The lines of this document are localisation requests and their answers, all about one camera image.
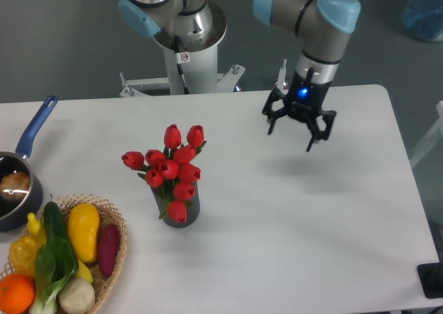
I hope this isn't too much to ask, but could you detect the black device at edge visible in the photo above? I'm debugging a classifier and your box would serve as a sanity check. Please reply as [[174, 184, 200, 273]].
[[417, 262, 442, 299]]

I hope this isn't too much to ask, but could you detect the brown bread bun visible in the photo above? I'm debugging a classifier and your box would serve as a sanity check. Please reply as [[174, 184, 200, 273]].
[[1, 172, 30, 201]]

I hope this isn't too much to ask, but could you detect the green bok choy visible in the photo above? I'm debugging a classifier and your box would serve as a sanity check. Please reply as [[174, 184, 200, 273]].
[[30, 237, 78, 313]]

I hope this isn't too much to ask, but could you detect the orange fruit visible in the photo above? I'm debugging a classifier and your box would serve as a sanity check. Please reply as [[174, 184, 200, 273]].
[[1, 273, 35, 313]]

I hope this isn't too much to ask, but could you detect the red tulip bouquet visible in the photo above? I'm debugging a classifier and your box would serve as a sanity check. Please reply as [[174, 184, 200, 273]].
[[120, 124, 208, 224]]

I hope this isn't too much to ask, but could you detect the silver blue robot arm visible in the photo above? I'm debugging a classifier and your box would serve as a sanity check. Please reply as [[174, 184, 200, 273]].
[[118, 0, 361, 143]]

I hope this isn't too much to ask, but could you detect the dark green cucumber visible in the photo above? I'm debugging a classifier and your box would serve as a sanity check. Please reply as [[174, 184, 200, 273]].
[[44, 201, 69, 240]]

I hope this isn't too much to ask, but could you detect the woven wicker basket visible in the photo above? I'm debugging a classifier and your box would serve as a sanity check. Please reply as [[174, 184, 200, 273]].
[[1, 194, 127, 313]]

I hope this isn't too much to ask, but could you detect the white metal base frame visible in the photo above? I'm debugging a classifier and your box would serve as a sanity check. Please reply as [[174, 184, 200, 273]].
[[119, 59, 289, 98]]

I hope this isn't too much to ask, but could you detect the blue handled saucepan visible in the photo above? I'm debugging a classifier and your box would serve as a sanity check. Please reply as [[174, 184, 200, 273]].
[[1, 95, 58, 232]]

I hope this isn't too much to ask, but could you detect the white frame at right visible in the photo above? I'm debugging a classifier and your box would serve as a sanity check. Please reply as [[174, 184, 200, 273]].
[[409, 101, 442, 168]]

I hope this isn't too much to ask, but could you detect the dark grey ribbed vase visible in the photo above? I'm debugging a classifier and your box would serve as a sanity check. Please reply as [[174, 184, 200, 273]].
[[151, 182, 200, 228]]

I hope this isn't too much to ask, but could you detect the beige garlic bulb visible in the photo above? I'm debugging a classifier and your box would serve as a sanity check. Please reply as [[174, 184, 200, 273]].
[[59, 277, 95, 314]]

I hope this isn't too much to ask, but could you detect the yellow mango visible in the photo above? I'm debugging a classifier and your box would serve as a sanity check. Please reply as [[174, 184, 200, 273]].
[[67, 203, 100, 264]]

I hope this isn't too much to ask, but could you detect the yellow bell pepper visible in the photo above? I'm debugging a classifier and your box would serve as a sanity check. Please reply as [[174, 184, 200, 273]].
[[9, 236, 40, 279]]

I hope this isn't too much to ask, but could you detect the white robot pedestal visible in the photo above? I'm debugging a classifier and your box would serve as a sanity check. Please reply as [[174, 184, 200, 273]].
[[154, 0, 227, 95]]

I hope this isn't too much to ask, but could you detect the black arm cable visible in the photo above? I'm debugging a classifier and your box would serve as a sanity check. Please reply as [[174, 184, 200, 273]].
[[174, 35, 190, 95]]

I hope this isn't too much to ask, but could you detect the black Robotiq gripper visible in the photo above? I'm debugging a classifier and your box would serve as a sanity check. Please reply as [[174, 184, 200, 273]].
[[261, 70, 338, 153]]

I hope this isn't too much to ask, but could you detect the purple sweet potato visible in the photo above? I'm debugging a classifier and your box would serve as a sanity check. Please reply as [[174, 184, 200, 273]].
[[97, 223, 120, 277]]

